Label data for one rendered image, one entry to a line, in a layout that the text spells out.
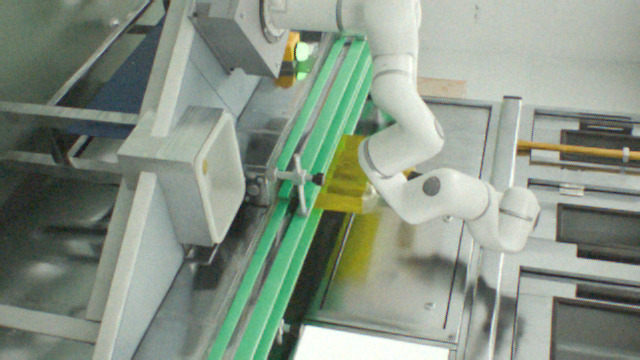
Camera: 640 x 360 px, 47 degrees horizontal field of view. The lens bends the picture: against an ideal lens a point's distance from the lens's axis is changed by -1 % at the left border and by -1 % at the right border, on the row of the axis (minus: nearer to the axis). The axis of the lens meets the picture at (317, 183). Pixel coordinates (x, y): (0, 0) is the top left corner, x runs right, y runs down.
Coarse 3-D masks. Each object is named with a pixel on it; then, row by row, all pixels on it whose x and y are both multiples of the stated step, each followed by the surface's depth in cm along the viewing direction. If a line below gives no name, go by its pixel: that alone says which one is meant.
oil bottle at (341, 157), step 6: (336, 150) 184; (342, 150) 184; (348, 150) 184; (336, 156) 183; (342, 156) 182; (348, 156) 182; (354, 156) 182; (336, 162) 181; (342, 162) 181; (348, 162) 180; (354, 162) 180
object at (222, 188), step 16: (224, 128) 149; (208, 144) 139; (224, 144) 152; (208, 160) 156; (224, 160) 155; (208, 176) 158; (224, 176) 158; (240, 176) 157; (208, 192) 159; (224, 192) 160; (240, 192) 159; (208, 208) 142; (224, 208) 156; (224, 224) 153
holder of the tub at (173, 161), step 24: (192, 120) 145; (216, 120) 145; (168, 144) 140; (192, 144) 139; (168, 168) 138; (192, 168) 136; (168, 192) 142; (192, 192) 140; (192, 216) 145; (192, 240) 150
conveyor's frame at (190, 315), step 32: (320, 32) 203; (320, 64) 193; (256, 96) 182; (288, 96) 181; (256, 128) 172; (288, 128) 173; (256, 160) 163; (256, 224) 162; (224, 256) 155; (192, 288) 149; (224, 288) 148; (160, 320) 143; (192, 320) 143; (160, 352) 138; (192, 352) 137
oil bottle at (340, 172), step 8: (328, 168) 179; (336, 168) 179; (344, 168) 179; (352, 168) 178; (360, 168) 178; (328, 176) 177; (336, 176) 177; (344, 176) 177; (352, 176) 176; (360, 176) 176
